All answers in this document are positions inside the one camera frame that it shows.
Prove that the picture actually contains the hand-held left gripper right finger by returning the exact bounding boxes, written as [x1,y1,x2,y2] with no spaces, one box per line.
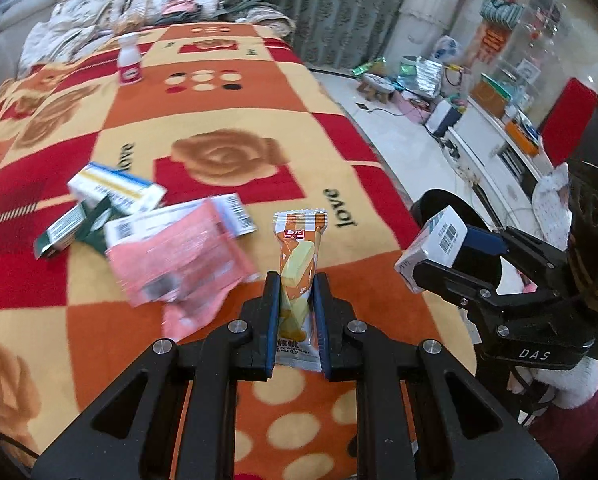
[313,273,554,480]

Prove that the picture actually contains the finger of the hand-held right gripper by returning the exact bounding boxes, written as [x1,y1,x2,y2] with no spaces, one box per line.
[411,257,566,312]
[464,224,570,296]

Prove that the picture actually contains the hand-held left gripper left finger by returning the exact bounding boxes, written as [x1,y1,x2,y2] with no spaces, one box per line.
[29,270,282,480]

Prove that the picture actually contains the orange snack packet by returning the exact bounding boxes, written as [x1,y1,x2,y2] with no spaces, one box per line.
[273,210,328,373]

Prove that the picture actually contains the white yellow-striped medicine box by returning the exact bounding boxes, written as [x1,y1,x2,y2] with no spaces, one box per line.
[68,161,168,213]

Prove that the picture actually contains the white dotted cloth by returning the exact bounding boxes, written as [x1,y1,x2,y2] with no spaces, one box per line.
[531,162,574,253]

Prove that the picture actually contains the white television cabinet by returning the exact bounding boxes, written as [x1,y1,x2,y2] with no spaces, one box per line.
[444,95,574,241]

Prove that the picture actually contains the pink plastic packet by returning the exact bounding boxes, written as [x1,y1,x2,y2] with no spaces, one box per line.
[106,199,262,343]

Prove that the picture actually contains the long white barcode box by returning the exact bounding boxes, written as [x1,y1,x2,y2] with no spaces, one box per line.
[104,193,258,248]

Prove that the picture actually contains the pink box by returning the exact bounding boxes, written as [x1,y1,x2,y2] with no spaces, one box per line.
[396,95,437,123]

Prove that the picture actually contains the red cloth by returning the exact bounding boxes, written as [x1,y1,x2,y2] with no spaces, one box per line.
[541,77,598,166]

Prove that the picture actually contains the silver foil bag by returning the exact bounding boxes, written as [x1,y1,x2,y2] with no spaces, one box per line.
[399,56,445,98]

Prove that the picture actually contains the small wooden stool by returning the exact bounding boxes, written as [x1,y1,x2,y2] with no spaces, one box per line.
[356,72,397,106]

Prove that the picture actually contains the white blue plastic bag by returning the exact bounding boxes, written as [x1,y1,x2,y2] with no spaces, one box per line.
[431,35,464,61]

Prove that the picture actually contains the dark green box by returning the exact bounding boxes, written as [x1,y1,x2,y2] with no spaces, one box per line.
[76,195,125,251]

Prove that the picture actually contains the red hanging decoration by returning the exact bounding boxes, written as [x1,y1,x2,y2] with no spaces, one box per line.
[479,22,512,63]

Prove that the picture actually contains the green snack bag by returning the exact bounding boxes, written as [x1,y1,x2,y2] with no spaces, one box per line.
[354,57,387,77]

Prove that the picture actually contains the glass display cabinet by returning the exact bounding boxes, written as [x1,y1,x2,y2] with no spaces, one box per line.
[504,0,598,126]

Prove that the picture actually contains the green white medicine box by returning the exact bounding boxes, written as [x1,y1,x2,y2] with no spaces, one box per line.
[33,202,97,261]

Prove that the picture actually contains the teal striped bag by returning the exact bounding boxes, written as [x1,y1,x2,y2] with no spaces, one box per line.
[480,0,524,28]

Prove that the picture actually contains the white lace curtain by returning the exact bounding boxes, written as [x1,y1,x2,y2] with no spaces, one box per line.
[394,0,484,61]

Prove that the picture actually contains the green patterned curtain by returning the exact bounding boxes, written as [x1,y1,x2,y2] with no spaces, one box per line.
[124,0,425,68]

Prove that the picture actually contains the white bottle pink label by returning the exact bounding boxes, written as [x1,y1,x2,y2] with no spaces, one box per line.
[117,32,145,86]

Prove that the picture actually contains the folded clothes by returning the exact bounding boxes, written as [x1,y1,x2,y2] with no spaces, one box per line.
[161,0,200,16]

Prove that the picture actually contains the beige embroidered pillow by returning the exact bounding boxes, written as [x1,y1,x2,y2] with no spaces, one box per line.
[54,0,130,31]
[126,0,225,26]

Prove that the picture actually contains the white quilt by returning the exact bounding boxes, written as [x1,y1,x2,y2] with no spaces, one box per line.
[19,10,115,68]

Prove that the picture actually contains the grey tufted sofa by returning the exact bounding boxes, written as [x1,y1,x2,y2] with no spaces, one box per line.
[0,0,60,126]

